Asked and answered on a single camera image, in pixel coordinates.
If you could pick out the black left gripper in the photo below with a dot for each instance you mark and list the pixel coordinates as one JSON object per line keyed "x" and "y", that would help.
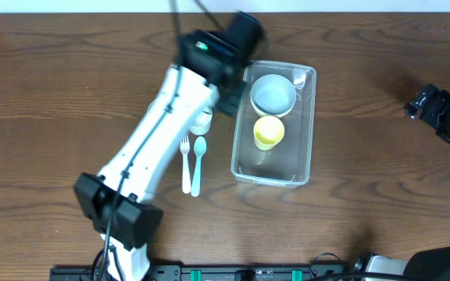
{"x": 231, "y": 107}

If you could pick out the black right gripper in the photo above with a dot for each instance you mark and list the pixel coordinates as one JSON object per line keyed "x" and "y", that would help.
{"x": 446, "y": 101}

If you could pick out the grey-blue plastic bowl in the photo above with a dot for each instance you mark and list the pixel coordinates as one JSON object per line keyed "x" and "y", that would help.
{"x": 273, "y": 89}

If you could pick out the yellow plastic bowl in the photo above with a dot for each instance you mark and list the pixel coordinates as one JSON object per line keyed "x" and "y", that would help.
{"x": 278, "y": 110}

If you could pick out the white plastic cup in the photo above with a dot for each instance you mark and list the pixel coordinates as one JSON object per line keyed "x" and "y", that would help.
{"x": 202, "y": 123}

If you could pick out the yellow plastic cup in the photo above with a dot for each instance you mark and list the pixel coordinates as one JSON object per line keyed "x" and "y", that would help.
{"x": 268, "y": 131}

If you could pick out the light blue plastic spoon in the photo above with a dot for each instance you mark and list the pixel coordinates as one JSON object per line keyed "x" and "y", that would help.
{"x": 200, "y": 148}

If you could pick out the white plastic fork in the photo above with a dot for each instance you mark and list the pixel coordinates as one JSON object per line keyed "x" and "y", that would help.
{"x": 184, "y": 150}

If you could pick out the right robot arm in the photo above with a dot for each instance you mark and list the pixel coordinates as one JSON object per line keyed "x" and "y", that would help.
{"x": 425, "y": 265}

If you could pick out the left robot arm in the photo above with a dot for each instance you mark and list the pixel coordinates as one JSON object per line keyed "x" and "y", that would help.
{"x": 117, "y": 199}

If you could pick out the clear plastic container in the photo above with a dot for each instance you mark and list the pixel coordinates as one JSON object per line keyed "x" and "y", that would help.
{"x": 288, "y": 163}

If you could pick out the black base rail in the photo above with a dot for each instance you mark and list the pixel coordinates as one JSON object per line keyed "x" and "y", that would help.
{"x": 227, "y": 273}

